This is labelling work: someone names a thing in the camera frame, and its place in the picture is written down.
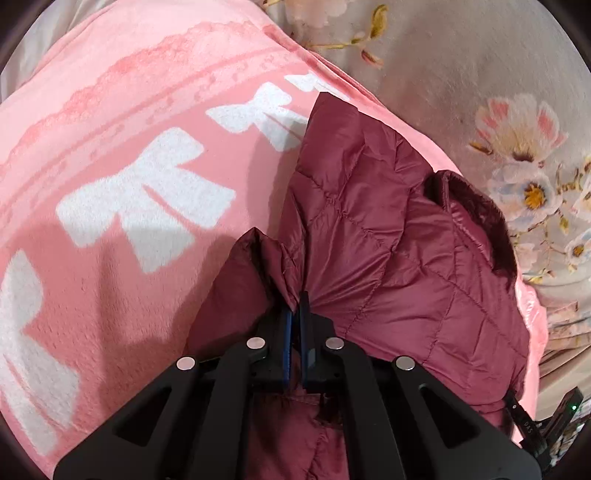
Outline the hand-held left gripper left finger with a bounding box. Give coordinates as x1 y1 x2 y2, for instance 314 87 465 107
53 307 296 480

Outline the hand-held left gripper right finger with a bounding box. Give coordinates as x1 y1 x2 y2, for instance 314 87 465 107
298 291 542 480

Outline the white bed sheet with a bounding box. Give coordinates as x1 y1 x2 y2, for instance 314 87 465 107
0 0 88 102

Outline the pink blanket with white bows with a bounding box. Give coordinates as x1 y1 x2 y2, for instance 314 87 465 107
0 0 548 467

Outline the maroon quilted down jacket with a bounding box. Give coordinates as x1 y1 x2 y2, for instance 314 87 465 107
185 92 532 480

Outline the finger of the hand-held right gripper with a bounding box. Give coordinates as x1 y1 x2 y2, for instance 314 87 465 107
505 389 532 450

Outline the grey floral blanket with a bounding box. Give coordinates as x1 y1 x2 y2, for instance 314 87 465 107
263 0 591 462

